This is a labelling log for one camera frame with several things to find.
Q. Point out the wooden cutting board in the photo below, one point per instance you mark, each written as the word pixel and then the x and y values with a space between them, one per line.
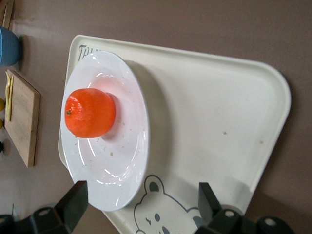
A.
pixel 24 117

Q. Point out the yellow lemon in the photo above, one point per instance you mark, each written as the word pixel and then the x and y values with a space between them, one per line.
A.
pixel 1 104

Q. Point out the blue bowl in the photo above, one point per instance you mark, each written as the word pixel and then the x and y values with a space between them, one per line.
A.
pixel 8 48

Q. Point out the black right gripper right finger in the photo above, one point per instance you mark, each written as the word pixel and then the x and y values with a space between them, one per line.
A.
pixel 209 209

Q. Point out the cream tray with bear print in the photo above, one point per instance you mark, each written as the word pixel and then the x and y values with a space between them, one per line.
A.
pixel 207 109

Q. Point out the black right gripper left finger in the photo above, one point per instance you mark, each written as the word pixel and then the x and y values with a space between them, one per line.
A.
pixel 70 207

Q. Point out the yellow plastic fork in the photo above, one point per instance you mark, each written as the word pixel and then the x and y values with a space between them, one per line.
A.
pixel 8 77

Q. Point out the wooden mug rack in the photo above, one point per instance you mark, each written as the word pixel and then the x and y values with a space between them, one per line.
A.
pixel 7 14

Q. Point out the orange fruit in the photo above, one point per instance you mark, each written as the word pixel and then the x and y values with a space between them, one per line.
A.
pixel 90 114

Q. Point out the white plate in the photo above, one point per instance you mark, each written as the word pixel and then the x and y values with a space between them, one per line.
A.
pixel 117 158

